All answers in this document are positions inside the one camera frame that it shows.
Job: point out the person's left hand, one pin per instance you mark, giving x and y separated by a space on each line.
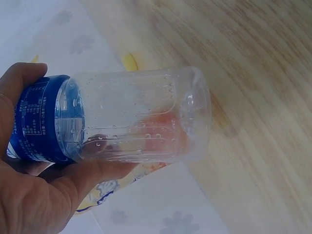
29 200

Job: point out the clear bottle with blue label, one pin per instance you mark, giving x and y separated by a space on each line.
136 114

